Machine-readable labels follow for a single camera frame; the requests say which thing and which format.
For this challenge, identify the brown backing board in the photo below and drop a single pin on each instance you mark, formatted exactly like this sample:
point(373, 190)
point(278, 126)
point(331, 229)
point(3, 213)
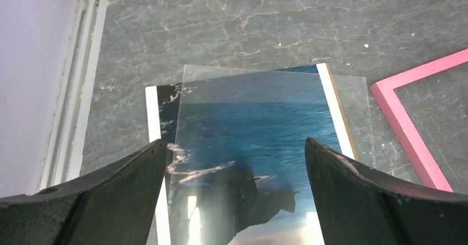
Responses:
point(343, 117)

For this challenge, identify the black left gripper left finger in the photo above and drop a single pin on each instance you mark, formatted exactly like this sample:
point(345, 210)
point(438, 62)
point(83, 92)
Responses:
point(111, 205)

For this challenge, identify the ocean landscape photo print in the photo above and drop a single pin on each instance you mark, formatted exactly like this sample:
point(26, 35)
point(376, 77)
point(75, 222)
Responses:
point(256, 126)

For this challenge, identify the clear acrylic sheet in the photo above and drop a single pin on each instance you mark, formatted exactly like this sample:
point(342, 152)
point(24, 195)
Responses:
point(278, 89)

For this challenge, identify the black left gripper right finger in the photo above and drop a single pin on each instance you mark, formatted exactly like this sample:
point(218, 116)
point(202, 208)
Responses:
point(358, 204)

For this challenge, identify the pink wooden picture frame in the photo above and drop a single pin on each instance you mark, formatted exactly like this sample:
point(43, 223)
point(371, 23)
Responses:
point(418, 153)

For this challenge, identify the aluminium side rail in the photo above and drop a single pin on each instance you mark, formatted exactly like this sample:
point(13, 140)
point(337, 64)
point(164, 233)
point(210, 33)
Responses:
point(64, 155)

